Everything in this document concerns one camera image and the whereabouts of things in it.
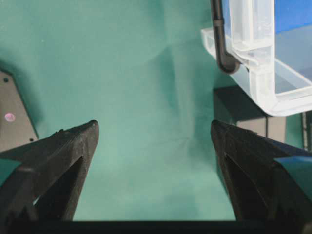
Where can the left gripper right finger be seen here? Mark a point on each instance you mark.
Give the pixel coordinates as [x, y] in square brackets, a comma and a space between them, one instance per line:
[265, 179]

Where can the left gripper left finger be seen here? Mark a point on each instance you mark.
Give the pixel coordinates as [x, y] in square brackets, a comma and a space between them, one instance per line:
[47, 183]

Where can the black RealSense D415 box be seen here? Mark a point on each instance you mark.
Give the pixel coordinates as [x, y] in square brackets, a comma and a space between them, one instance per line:
[307, 130]

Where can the clear plastic storage case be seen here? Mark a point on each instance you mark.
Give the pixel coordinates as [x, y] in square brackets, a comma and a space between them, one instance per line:
[275, 68]

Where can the blue cloth in case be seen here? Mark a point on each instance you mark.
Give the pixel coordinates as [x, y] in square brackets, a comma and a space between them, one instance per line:
[289, 14]

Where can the green table cloth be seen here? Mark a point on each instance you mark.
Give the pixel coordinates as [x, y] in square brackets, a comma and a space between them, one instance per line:
[139, 68]

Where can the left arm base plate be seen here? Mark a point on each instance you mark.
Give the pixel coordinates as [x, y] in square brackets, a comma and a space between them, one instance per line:
[16, 128]

